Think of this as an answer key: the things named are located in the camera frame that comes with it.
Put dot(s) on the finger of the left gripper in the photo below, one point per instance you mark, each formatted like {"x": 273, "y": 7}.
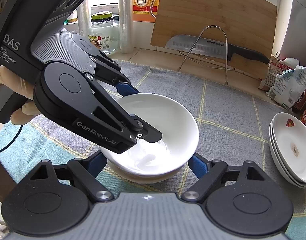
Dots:
{"x": 141, "y": 129}
{"x": 126, "y": 89}

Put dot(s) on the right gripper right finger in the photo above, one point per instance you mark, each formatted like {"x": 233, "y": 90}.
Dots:
{"x": 211, "y": 175}

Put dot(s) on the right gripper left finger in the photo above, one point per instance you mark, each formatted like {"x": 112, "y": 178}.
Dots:
{"x": 73, "y": 182}

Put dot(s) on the large white bowl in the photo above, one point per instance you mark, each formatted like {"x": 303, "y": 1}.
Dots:
{"x": 180, "y": 136}

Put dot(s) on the white plate with fruit print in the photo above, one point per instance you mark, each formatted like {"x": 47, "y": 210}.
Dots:
{"x": 289, "y": 136}

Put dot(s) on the white bowl pink pattern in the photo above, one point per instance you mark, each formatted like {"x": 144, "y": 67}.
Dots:
{"x": 141, "y": 179}

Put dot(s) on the gloved left hand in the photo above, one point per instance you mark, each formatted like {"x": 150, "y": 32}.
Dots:
{"x": 29, "y": 110}

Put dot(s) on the grey checked table mat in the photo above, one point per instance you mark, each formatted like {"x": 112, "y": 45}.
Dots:
{"x": 234, "y": 127}

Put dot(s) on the glass jar green lid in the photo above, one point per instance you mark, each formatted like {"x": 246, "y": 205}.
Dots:
{"x": 104, "y": 32}

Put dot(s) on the white plate middle of stack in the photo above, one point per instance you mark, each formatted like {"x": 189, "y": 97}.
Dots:
{"x": 270, "y": 132}

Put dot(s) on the white plate of stack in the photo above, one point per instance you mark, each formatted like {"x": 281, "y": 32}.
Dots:
{"x": 282, "y": 169}
{"x": 270, "y": 132}

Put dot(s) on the white plate bottom of stack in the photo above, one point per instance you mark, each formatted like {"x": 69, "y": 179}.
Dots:
{"x": 282, "y": 169}

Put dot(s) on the plastic wrap roll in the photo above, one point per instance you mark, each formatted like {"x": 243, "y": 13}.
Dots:
{"x": 84, "y": 18}
{"x": 126, "y": 26}

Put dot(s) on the orange cooking wine bottle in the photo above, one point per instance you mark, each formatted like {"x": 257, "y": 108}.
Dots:
{"x": 144, "y": 1}

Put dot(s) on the dark soy sauce bottle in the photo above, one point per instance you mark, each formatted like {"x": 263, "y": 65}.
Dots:
{"x": 300, "y": 104}

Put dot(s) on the bamboo cutting board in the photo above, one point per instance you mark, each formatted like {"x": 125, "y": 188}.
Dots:
{"x": 245, "y": 23}

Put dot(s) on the white plastic food bag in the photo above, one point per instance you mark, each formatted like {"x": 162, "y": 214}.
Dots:
{"x": 288, "y": 87}

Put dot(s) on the red white paper packet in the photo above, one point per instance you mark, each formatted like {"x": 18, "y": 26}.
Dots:
{"x": 275, "y": 67}

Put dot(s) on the steel wire rack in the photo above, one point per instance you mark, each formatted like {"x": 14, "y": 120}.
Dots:
{"x": 201, "y": 46}

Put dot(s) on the steel kitchen knife black handle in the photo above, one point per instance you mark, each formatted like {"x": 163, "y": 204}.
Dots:
{"x": 244, "y": 52}

